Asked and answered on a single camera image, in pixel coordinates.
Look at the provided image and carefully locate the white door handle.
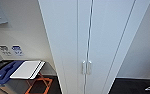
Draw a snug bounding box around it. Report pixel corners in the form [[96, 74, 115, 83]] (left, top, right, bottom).
[[87, 60, 93, 75], [81, 60, 87, 76]]

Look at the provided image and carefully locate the white folding table top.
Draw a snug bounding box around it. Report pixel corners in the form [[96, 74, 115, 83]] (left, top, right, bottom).
[[9, 60, 46, 80]]

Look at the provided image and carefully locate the blue plastic tray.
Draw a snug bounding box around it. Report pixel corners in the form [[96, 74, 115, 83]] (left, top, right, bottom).
[[0, 60, 23, 88]]

